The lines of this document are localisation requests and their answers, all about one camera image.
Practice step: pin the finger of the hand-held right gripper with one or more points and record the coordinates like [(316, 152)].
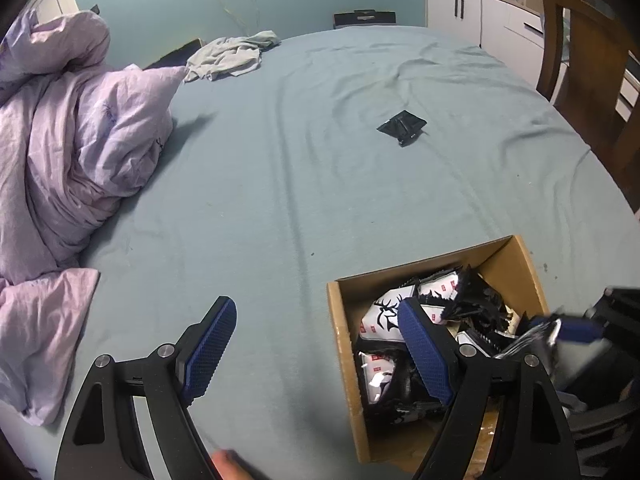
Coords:
[(620, 300), (575, 329)]

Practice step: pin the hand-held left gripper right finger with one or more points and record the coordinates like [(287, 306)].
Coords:
[(425, 355)]

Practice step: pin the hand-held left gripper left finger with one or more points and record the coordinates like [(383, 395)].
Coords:
[(210, 355)]

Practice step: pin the pile of deer print packets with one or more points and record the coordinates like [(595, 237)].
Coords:
[(382, 317)]

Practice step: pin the cardboard box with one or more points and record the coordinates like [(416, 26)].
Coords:
[(345, 360)]

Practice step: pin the wooden chair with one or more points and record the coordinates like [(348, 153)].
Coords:
[(590, 60)]

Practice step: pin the lilac duvet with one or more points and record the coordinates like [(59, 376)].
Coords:
[(75, 135)]

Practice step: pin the grey garment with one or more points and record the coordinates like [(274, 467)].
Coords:
[(225, 57)]

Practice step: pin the dark flat box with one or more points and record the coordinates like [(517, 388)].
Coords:
[(175, 52)]

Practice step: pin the white cabinet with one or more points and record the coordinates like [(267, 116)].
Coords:
[(440, 20)]

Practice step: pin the black paper bag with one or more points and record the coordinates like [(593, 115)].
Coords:
[(365, 19)]

